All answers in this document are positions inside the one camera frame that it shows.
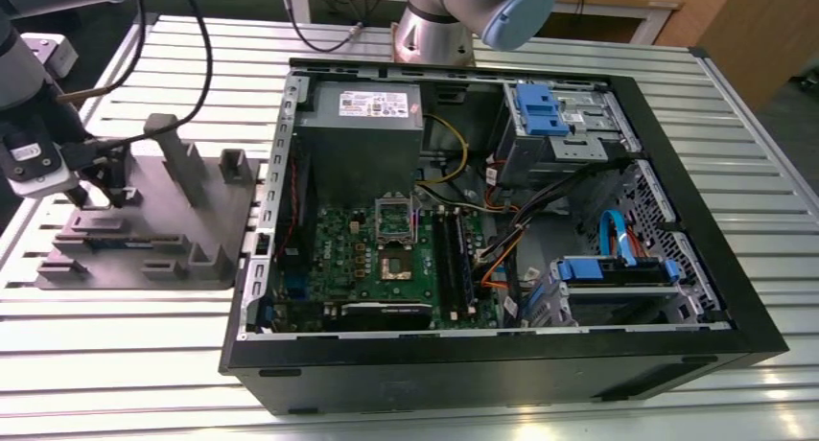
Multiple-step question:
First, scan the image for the CPU socket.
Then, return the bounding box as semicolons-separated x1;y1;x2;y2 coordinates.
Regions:
375;248;419;283

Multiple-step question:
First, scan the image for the black graphics card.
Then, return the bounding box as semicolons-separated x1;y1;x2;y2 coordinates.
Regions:
321;299;435;333

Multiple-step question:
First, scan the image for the metal optical drive cage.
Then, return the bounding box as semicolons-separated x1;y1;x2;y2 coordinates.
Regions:
497;81;644;188

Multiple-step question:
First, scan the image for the orange wire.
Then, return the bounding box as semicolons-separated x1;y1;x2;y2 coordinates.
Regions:
479;248;515;293

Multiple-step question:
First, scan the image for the yellow wire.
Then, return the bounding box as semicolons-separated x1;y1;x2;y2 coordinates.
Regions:
416;113;471;187

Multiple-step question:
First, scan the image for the wooden desk white frame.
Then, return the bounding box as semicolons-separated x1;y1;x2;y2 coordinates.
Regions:
280;0;686;47

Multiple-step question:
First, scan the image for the green motherboard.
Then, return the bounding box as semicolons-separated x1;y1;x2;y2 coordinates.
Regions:
265;204;507;332

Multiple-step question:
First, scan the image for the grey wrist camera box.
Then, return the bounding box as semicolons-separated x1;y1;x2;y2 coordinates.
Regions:
20;33;79;78

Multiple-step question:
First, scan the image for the black sleeved wire bundle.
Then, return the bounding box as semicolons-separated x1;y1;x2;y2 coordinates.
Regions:
476;156;632;266

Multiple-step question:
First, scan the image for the red black twisted wire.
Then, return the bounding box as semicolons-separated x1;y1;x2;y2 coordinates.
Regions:
280;153;305;250

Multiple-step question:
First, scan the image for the black PC case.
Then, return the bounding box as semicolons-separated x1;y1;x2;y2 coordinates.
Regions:
217;57;792;417

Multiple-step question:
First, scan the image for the wooden cabinet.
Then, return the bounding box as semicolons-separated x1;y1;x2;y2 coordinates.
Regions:
655;0;819;111

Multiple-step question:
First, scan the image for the black camera cable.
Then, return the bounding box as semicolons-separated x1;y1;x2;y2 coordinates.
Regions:
60;0;216;150

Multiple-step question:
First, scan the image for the metal disk bay cage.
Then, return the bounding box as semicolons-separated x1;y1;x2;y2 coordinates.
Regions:
520;256;728;328

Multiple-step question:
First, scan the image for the blue plastic bracket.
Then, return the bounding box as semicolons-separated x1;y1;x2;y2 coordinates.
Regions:
519;267;552;328

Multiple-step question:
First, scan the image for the blue disk carrier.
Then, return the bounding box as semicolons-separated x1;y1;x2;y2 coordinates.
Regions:
551;257;682;289

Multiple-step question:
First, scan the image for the grey parts rack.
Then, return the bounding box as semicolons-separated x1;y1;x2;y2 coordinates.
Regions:
32;113;269;293

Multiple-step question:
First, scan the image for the green RAM stick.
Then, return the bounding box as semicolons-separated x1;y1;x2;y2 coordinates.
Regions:
81;239;161;252

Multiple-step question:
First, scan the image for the cable with metal plug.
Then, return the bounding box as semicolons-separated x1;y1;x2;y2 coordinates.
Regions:
279;0;367;53

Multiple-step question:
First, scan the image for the blue plastic drive latch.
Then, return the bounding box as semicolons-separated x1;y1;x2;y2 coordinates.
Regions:
515;83;572;138

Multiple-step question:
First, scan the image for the grey white wire bundle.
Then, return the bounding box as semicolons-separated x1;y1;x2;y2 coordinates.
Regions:
419;186;513;213

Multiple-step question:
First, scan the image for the blue SATA wire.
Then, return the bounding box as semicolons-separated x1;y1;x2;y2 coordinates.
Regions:
599;209;643;268

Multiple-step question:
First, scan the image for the grey power supply unit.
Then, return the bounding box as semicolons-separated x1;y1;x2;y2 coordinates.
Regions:
295;80;427;197

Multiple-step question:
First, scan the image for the black RAM slot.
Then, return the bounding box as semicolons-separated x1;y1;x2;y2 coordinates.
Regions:
429;207;452;318
448;207;480;316

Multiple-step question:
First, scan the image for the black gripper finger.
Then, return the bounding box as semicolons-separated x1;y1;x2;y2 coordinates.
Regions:
67;172;89;209
101;155;132;210

